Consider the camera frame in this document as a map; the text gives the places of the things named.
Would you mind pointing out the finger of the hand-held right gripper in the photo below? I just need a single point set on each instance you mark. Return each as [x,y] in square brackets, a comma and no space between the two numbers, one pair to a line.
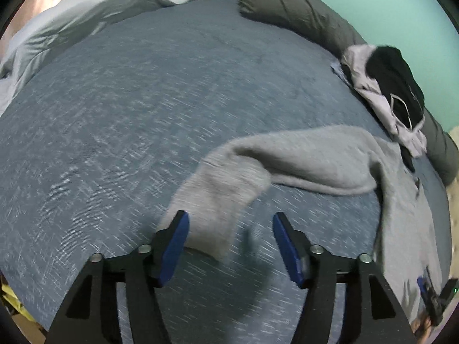
[424,286]

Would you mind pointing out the bed with blue sheet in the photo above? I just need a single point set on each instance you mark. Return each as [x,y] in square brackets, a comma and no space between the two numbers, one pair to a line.
[143,114]

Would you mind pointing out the lilac hoodie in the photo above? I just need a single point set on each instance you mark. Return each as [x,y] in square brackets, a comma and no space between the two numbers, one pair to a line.
[383,111]

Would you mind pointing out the grey sweater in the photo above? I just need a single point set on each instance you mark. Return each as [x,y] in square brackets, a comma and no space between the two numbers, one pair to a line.
[315,157]

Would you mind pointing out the person's right hand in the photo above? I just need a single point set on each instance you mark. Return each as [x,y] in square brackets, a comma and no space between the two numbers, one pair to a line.
[422,326]

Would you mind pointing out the light grey blanket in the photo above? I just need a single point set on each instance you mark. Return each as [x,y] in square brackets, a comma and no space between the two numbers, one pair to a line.
[71,18]

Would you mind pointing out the light blue garment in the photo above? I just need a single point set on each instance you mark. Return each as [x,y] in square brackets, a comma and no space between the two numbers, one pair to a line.
[340,73]

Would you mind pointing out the black sweater with white collar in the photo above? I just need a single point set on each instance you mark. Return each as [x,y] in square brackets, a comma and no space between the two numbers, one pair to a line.
[394,75]

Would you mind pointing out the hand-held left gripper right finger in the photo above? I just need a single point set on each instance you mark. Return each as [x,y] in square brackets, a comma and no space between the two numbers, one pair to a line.
[287,247]

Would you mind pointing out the cream tufted headboard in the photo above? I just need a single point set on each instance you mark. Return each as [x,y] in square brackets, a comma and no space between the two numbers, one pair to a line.
[454,157]

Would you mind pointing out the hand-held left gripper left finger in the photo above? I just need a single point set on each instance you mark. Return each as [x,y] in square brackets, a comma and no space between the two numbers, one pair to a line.
[175,247]

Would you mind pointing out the yellow bag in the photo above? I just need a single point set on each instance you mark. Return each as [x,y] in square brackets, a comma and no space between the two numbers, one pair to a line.
[14,301]

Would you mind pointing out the dark grey rolled duvet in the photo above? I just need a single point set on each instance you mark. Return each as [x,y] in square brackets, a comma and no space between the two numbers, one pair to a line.
[294,7]

